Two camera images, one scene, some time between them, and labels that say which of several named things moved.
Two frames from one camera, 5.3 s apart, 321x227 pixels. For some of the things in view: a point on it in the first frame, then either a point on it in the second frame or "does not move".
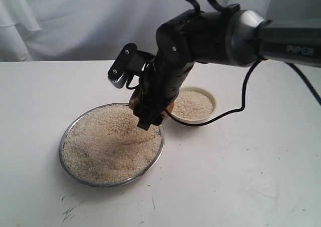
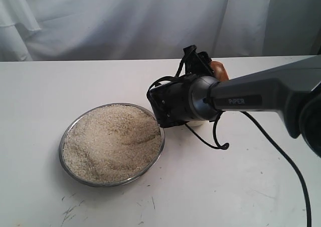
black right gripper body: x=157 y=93 → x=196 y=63
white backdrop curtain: x=94 y=24 does not move
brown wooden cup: x=136 y=91 → x=219 y=70
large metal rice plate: x=104 y=147 does not move
